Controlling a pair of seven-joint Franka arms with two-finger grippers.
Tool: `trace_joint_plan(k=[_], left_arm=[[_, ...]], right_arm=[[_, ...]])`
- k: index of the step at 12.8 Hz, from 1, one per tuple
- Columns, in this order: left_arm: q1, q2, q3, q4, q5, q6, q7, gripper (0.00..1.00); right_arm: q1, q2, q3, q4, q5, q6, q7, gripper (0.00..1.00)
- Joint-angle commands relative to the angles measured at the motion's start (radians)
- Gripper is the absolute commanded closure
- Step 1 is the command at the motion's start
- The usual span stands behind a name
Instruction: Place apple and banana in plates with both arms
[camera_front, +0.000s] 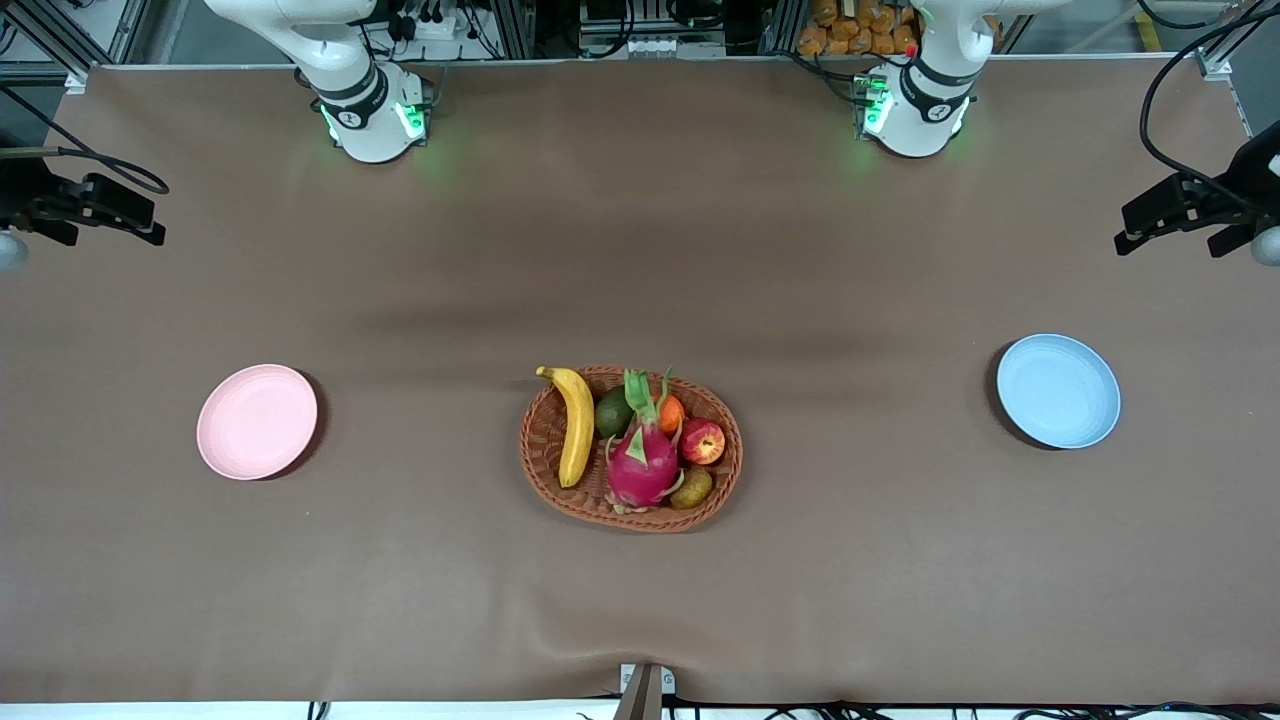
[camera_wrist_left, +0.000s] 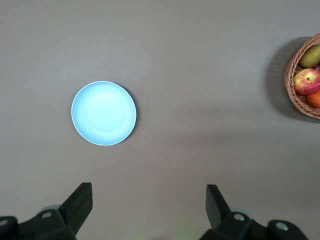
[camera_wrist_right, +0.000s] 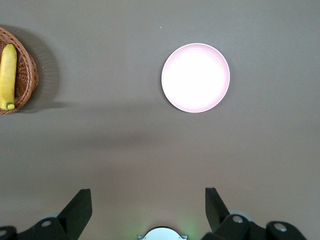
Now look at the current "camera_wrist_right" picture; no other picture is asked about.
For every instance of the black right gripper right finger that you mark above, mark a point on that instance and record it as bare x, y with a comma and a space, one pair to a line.
225, 225

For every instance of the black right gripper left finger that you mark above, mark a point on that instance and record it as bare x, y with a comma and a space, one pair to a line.
72, 220

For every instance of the yellow banana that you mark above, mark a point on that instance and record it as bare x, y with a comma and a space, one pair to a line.
7, 75

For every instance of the brown table cloth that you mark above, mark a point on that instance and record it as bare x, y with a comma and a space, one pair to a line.
100, 150

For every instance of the pink round plate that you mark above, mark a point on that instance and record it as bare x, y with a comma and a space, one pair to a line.
195, 77

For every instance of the brown wicker basket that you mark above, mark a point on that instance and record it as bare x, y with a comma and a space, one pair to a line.
25, 75

